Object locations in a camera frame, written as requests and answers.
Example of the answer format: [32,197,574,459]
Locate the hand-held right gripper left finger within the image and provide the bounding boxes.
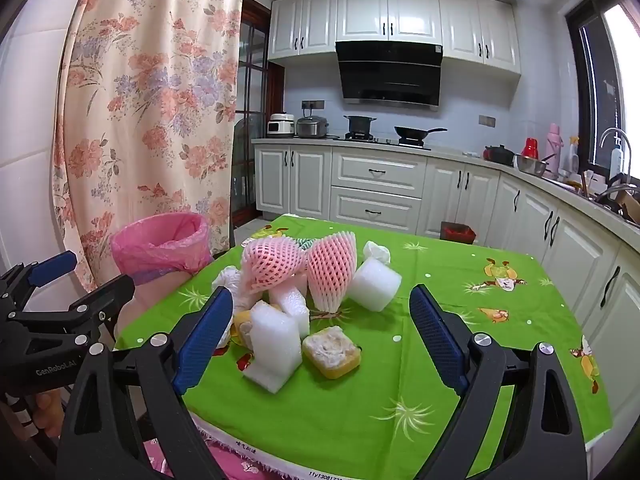
[57,285,236,480]

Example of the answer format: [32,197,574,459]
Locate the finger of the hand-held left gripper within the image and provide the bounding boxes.
[0,251,79,314]
[7,274,137,344]

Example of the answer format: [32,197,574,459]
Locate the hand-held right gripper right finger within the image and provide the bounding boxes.
[409,284,587,480]

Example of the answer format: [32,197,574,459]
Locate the large white foam block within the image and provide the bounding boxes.
[242,300,304,390]

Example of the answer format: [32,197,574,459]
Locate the trash bin with pink bag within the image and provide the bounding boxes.
[110,212,213,311]

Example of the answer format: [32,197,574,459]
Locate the yellow sponge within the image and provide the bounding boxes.
[231,310,256,348]
[301,326,362,380]

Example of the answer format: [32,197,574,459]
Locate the white tissue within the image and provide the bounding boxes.
[362,240,391,264]

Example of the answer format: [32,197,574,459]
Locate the person's left hand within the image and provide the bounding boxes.
[32,391,64,435]

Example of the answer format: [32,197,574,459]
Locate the white plastic bag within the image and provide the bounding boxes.
[211,266,251,311]

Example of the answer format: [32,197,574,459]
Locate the small bin with red bag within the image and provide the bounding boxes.
[440,221,477,246]

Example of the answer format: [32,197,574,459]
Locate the pink foam fruit net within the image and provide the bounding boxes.
[241,239,308,297]
[306,231,358,311]

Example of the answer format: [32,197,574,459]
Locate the green printed tablecloth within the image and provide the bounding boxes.
[114,213,613,480]

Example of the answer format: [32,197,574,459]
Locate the pink printed cloth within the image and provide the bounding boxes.
[142,437,261,480]

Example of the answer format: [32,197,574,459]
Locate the white base cabinets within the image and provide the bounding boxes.
[252,141,640,396]

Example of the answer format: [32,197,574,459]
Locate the floral curtain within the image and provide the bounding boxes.
[52,0,247,293]

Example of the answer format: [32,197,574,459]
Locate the red and black clay pot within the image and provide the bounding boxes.
[483,144,516,166]

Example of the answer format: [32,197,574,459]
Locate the steel bowl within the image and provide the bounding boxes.
[515,154,548,176]

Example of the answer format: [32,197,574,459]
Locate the gas stove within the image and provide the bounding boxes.
[330,132,432,151]

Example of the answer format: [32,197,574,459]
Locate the black frying pan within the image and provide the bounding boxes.
[394,126,448,143]

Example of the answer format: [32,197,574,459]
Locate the pink thermos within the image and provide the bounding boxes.
[546,123,565,173]

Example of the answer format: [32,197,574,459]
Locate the spray bottle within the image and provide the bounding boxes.
[565,136,581,176]

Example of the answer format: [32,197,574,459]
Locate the black cooking pot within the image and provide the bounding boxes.
[343,115,377,136]

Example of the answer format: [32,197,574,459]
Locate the white multi cooker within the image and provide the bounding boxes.
[266,112,295,138]

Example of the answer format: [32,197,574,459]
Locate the silver rice cooker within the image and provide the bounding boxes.
[296,116,329,139]

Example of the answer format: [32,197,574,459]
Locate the brown glass door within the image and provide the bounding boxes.
[232,0,286,226]

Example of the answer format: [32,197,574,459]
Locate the kitchen faucet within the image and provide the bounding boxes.
[599,127,628,161]

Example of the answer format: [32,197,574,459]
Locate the black range hood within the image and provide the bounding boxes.
[335,40,444,110]

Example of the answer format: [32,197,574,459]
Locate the dark framed window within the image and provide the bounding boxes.
[565,0,640,181]

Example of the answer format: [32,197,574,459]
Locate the white wall cabinets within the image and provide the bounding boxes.
[267,0,522,78]

